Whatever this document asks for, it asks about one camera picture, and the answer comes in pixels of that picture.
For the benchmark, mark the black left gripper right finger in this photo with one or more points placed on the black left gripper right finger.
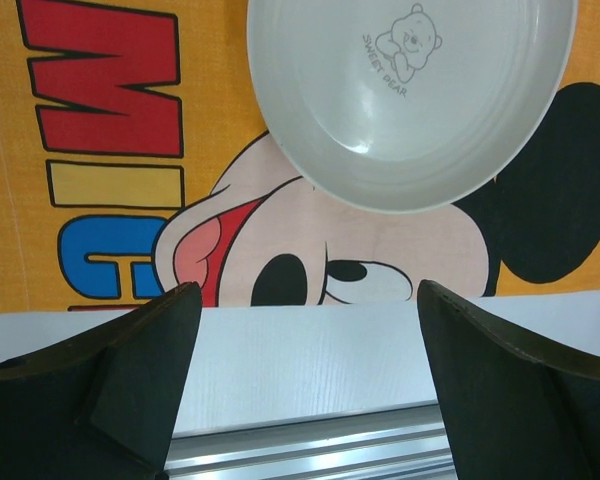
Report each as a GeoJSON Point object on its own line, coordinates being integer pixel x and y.
{"type": "Point", "coordinates": [515, 404]}

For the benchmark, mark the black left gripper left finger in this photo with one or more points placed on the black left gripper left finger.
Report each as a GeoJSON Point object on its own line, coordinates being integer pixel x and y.
{"type": "Point", "coordinates": [101, 404]}

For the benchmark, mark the orange cartoon mouse placemat cloth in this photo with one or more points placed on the orange cartoon mouse placemat cloth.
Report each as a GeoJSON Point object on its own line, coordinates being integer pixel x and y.
{"type": "Point", "coordinates": [134, 157]}

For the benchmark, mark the cream round plate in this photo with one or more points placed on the cream round plate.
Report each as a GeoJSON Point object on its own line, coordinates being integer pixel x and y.
{"type": "Point", "coordinates": [403, 106]}

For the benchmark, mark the aluminium front frame rail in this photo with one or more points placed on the aluminium front frame rail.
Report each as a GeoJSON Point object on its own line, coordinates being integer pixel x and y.
{"type": "Point", "coordinates": [406, 443]}

